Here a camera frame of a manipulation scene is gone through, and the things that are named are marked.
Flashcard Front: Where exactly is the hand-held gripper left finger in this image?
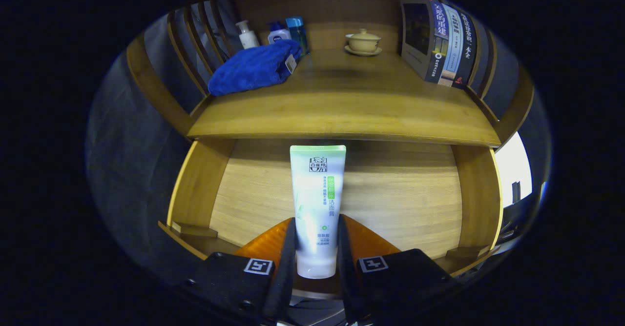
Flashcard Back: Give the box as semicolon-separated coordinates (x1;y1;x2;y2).
183;217;297;324

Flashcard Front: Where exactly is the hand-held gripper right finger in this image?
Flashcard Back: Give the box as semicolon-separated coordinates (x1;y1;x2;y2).
337;214;457;324

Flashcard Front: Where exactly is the white green facial cleanser tube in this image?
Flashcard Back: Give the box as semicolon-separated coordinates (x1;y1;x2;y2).
290;144;347;279

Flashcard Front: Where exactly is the brown wooden drawer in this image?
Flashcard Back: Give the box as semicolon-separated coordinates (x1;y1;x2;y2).
157;138;503;297

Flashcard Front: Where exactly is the wooden countertop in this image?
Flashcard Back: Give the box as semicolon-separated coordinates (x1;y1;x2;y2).
187;48;502;147

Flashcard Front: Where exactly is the brown wooden cabinet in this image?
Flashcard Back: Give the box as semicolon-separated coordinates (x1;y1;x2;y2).
126;0;535;147

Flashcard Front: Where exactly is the blue folded towel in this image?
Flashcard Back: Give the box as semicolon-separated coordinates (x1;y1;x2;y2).
208;39;303;96

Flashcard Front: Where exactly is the beige saucer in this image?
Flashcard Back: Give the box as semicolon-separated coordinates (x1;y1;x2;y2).
344;45;383;57

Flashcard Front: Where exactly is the beige lidded teacup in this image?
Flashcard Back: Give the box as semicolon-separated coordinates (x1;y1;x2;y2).
345;28;381;53

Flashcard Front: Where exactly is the white bottle with blue cap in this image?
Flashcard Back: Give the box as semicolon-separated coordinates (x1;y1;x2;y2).
268;21;292;44

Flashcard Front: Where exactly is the white pump bottle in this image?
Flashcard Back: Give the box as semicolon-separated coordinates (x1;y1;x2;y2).
235;20;260;49

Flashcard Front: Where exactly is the teal blue bottle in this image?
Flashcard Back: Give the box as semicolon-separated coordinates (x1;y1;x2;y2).
286;17;309;56

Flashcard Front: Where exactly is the light grey book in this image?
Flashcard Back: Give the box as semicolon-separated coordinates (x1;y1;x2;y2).
437;3;463;87

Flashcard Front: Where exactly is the dark blue book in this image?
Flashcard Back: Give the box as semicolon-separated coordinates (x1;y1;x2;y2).
400;0;449;83

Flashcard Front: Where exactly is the black book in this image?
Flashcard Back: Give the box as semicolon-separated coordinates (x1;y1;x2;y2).
452;6;478;90

